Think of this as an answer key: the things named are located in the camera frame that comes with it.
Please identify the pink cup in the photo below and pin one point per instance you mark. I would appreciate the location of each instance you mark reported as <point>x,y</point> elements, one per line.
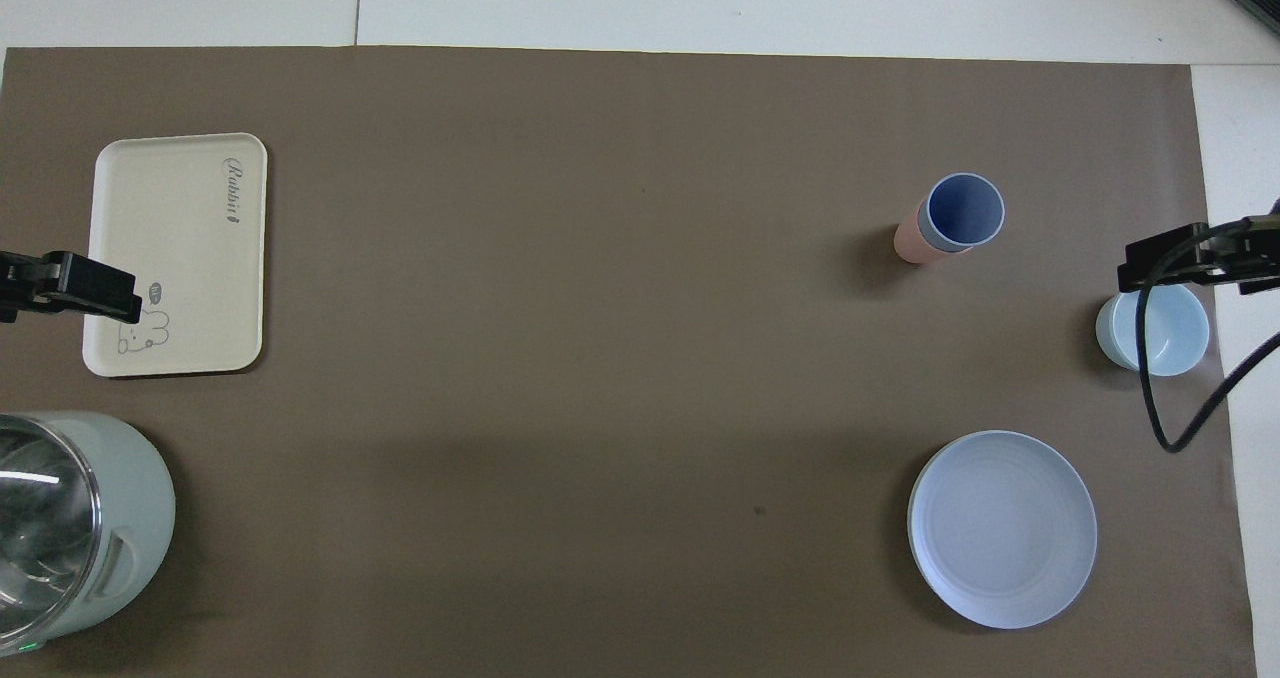
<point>912,240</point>

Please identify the cream rabbit print tray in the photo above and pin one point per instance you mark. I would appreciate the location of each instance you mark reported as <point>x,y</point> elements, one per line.
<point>170,238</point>

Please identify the brown paper table cover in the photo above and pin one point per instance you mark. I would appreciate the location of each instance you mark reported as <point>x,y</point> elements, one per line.
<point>600,358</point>

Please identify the light blue round plate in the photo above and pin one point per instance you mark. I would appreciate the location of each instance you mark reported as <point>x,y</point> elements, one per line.
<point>1002,528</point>

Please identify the light blue small bowl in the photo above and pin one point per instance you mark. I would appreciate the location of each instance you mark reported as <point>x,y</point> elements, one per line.
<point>1180,333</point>

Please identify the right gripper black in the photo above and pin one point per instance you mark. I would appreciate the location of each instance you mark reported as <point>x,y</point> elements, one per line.
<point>1255,253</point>

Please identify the pale green steel kettle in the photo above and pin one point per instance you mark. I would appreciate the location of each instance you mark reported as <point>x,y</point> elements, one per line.
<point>90,518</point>

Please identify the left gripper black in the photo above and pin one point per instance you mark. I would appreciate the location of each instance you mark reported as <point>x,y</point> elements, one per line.
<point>18,283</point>

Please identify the blue ribbed cup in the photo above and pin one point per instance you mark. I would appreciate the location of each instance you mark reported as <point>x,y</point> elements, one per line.
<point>962,208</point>

